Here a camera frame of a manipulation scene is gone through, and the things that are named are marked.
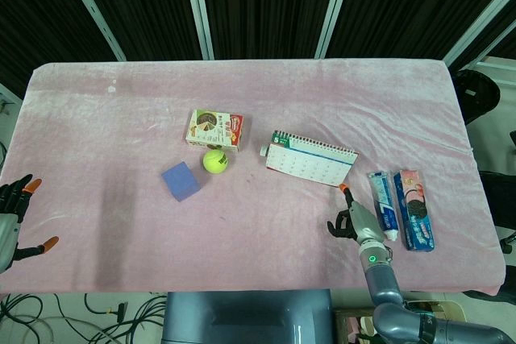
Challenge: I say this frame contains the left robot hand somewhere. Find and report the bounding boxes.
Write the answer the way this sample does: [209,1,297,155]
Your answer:
[0,174,60,275]

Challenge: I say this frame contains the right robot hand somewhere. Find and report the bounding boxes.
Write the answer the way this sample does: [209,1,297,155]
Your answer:
[327,183,385,245]

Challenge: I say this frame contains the spiral desk calendar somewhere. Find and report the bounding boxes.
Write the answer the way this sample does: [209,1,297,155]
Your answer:
[258,130,359,189]

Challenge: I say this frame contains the blue white toothpaste tube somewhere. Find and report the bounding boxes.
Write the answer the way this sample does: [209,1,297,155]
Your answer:
[367,171,402,242]

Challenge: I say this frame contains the blue pink cookie box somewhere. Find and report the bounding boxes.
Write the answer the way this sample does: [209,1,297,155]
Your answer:
[393,169,436,252]

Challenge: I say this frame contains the pink velvet tablecloth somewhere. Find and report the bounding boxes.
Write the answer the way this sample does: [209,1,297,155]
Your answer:
[0,58,507,296]

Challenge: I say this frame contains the grey robot torso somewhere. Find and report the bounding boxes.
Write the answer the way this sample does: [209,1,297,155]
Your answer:
[161,288,335,344]

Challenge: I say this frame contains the yellow tennis ball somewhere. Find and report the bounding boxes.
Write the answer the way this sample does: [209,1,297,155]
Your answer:
[202,149,230,175]

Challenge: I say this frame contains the black office chair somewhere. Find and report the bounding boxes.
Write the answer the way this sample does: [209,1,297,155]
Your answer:
[454,68,501,126]

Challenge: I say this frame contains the snack box with pie picture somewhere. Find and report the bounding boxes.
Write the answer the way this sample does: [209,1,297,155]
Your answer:
[185,108,246,153]

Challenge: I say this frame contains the blue cube block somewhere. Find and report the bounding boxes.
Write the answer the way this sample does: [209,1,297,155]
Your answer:
[160,161,202,203]

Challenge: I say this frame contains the black floor cables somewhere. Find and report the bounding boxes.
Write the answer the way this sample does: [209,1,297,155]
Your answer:
[0,292,168,344]

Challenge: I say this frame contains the white partition frame post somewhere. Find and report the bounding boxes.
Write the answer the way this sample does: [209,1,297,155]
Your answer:
[55,0,127,62]
[314,0,356,60]
[440,0,516,66]
[180,0,215,60]

